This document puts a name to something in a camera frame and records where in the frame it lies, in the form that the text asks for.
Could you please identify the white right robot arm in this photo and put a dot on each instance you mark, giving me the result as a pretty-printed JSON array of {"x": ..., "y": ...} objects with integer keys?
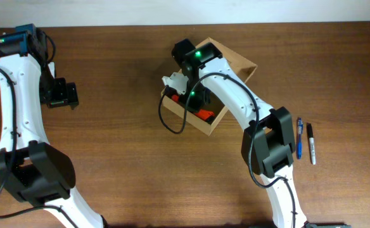
[{"x": 268, "y": 140}]

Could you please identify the orange utility knife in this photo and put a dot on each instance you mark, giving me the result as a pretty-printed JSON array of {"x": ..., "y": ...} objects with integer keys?
[{"x": 207, "y": 116}]

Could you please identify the black and white marker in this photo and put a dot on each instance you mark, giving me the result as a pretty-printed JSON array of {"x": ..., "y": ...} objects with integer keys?
[{"x": 310, "y": 136}]

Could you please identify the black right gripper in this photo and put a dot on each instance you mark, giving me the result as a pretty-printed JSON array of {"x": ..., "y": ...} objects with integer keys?
[{"x": 192, "y": 104}]

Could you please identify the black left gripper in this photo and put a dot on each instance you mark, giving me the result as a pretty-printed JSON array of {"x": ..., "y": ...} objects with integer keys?
[{"x": 67, "y": 94}]

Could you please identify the brown cardboard box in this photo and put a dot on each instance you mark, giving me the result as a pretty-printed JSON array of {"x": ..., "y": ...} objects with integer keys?
[{"x": 236, "y": 66}]

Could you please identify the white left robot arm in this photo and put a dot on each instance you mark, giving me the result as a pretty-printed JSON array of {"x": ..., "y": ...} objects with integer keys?
[{"x": 31, "y": 170}]

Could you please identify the blue pen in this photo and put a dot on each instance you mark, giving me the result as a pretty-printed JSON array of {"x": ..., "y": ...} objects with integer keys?
[{"x": 299, "y": 137}]

